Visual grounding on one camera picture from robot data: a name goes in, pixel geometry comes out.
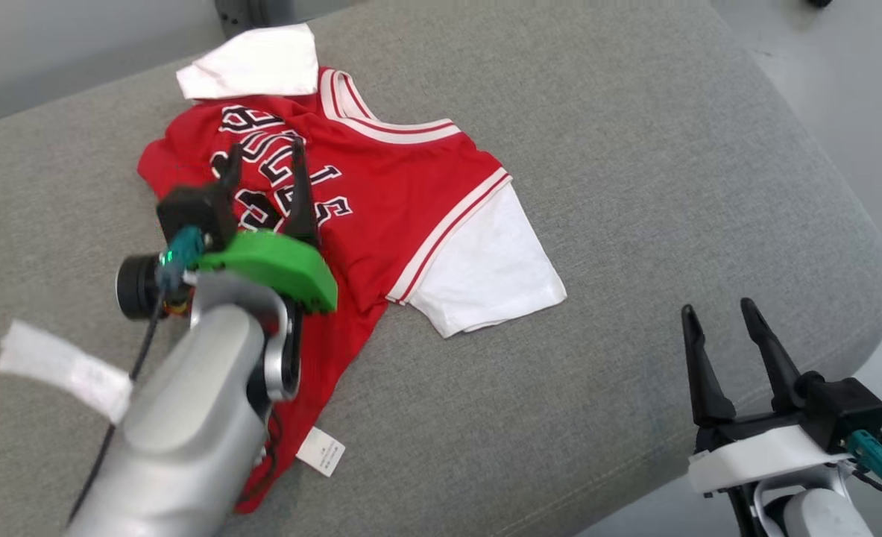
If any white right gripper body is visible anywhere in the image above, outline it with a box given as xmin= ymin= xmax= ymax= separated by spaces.
xmin=688 ymin=412 xmax=855 ymax=497

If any white left cable label tag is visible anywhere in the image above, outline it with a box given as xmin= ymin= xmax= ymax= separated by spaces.
xmin=0 ymin=319 xmax=134 ymax=424

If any right black cable teal plug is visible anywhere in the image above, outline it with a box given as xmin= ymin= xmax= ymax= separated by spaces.
xmin=845 ymin=430 xmax=882 ymax=512

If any red jersey with white sleeves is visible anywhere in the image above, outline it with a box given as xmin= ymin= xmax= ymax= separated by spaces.
xmin=137 ymin=22 xmax=568 ymax=515

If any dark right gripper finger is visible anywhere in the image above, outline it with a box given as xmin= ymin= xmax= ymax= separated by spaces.
xmin=681 ymin=304 xmax=737 ymax=427
xmin=740 ymin=298 xmax=803 ymax=415

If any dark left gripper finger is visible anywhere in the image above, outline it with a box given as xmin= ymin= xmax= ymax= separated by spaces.
xmin=286 ymin=138 xmax=321 ymax=247
xmin=212 ymin=142 xmax=245 ymax=196

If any left black cable teal plug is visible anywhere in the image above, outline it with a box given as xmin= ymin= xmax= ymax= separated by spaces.
xmin=66 ymin=226 xmax=207 ymax=527

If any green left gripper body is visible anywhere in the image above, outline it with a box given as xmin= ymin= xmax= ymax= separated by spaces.
xmin=198 ymin=230 xmax=338 ymax=314

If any black cable teal plug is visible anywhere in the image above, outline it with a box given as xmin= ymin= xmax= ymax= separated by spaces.
xmin=66 ymin=226 xmax=207 ymax=527
xmin=845 ymin=430 xmax=882 ymax=512

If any grey metal wall post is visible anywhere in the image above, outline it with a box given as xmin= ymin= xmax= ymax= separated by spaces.
xmin=214 ymin=0 xmax=315 ymax=34

